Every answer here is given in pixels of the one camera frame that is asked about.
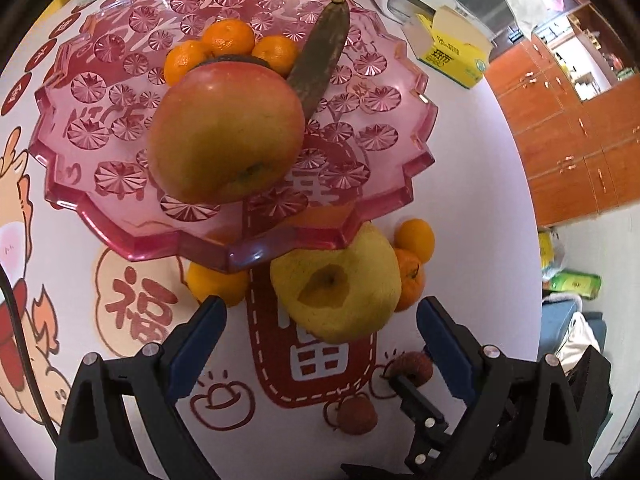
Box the mandarin orange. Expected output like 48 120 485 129
202 18 255 56
252 35 299 77

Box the dark avocado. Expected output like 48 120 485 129
196 54 271 70

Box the red yellow apple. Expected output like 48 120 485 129
146 63 306 205

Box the overripe brown banana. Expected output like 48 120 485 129
286 0 350 122

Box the small mandarin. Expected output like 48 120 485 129
394 218 435 263
186 262 250 308

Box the pink glass fruit bowl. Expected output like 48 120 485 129
29 0 437 272

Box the black cable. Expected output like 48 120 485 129
0 263 61 443

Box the wooden cabinet wall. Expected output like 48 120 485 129
487 0 639 228

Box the yellow speckled pear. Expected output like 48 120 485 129
270 222 401 344

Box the printed white tablecloth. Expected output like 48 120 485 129
1 10 541 479

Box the red lychee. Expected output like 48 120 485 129
385 351 434 387
336 394 378 436

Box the yellow tissue box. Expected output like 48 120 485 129
402 6 494 89

